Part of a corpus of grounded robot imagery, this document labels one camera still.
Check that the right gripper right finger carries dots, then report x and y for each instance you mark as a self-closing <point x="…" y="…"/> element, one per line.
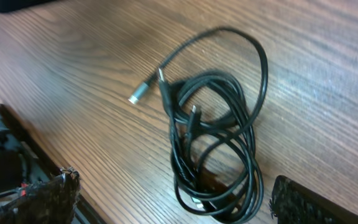
<point x="292" y="203"/>

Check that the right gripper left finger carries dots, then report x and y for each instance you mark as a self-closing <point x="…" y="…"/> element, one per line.
<point x="51" y="202"/>

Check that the black USB-A to C cable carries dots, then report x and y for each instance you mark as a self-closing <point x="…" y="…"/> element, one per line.
<point x="194" y="140"/>

